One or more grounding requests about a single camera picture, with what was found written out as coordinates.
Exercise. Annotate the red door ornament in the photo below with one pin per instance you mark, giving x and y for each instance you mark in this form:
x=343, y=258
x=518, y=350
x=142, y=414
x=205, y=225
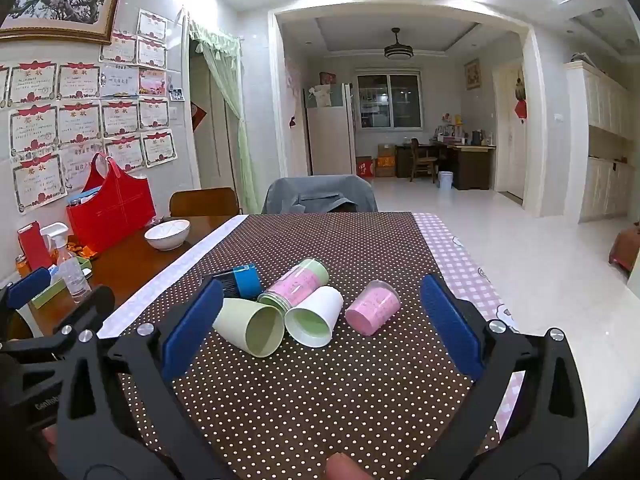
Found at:
x=521, y=110

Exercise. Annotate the red wall ornament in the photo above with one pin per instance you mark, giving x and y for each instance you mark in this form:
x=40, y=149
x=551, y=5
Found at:
x=198, y=116

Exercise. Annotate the white door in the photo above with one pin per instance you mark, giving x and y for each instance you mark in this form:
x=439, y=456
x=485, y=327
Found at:
x=510, y=150

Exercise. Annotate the green tray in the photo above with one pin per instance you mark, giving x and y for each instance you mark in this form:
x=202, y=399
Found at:
x=50, y=292

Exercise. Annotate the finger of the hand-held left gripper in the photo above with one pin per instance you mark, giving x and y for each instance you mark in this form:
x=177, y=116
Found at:
x=27, y=284
x=95, y=305

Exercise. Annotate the white trash bin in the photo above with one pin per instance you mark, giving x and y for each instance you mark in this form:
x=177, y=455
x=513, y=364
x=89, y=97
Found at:
x=446, y=180

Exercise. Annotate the pink checkered tablecloth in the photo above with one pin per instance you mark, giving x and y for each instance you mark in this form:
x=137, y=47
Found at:
x=467, y=270

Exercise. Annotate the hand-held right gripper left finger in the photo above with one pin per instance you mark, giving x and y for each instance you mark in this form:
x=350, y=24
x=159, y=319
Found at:
x=192, y=325

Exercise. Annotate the red cardboard box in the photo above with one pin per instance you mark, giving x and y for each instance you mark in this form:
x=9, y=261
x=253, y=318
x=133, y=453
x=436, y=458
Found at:
x=364, y=166

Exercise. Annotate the orange snack packets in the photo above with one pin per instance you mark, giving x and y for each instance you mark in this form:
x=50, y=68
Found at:
x=80, y=251

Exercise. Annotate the red bag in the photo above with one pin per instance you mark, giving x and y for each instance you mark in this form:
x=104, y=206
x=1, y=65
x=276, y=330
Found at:
x=112, y=210

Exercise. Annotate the pink and green cup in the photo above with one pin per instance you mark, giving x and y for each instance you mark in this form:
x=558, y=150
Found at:
x=295, y=284

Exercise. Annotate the dark wooden chair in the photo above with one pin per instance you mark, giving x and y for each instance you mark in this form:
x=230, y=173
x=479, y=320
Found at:
x=424, y=160

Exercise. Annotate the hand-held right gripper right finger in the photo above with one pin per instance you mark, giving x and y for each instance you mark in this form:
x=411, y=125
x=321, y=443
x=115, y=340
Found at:
x=450, y=320

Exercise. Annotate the white wall cabinet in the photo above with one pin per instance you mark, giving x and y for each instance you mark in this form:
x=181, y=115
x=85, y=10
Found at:
x=602, y=160

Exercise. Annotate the black kettle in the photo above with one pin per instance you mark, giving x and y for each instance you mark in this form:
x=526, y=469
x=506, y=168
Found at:
x=477, y=137

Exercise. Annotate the white bowl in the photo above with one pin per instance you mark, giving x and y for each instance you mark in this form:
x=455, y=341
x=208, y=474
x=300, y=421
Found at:
x=166, y=235

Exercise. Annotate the brown polka dot tablecloth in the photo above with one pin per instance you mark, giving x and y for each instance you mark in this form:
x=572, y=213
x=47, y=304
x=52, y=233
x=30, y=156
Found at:
x=320, y=400

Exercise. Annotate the window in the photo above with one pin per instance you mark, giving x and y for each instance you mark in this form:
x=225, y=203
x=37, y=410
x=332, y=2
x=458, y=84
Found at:
x=390, y=101

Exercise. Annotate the clear spray bottle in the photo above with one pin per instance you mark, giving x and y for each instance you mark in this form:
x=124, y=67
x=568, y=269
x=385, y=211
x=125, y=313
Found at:
x=70, y=275

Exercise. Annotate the ceiling lamp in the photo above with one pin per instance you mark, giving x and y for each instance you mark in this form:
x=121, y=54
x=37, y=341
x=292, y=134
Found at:
x=398, y=50

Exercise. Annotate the small framed wall picture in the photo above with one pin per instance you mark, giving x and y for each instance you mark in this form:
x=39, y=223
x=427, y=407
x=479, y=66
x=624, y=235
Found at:
x=472, y=74

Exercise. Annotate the dark wooden desk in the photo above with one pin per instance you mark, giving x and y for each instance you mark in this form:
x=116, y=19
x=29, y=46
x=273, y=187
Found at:
x=467, y=162

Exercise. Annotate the white cup green inside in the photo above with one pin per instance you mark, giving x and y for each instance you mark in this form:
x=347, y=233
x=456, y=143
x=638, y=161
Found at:
x=312, y=320

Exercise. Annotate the blue cup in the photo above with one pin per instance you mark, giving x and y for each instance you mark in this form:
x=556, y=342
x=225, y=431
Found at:
x=245, y=280

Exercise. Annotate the person's right hand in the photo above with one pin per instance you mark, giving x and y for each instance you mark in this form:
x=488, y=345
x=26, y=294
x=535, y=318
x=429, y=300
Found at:
x=346, y=467

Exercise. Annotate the brown cardboard boxes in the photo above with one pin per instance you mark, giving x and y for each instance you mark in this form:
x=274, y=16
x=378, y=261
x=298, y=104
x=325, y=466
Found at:
x=385, y=160

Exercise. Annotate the green curtain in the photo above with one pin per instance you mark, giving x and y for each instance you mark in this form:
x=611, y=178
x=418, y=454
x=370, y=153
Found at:
x=225, y=75

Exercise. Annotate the white refrigerator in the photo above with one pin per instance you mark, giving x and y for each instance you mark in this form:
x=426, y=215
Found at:
x=327, y=137

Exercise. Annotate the light green cup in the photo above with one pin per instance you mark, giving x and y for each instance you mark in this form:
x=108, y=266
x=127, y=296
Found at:
x=250, y=330

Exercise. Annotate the group of wall certificates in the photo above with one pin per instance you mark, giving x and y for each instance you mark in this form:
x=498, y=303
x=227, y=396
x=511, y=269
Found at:
x=80, y=120

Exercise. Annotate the chair with grey jacket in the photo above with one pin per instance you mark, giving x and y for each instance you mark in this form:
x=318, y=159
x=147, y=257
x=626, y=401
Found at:
x=320, y=194

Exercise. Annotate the white bag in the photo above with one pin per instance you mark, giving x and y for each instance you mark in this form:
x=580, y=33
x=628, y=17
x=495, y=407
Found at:
x=320, y=96

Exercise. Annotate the brown stool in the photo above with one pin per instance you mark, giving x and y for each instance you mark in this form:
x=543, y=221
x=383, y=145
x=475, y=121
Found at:
x=626, y=252

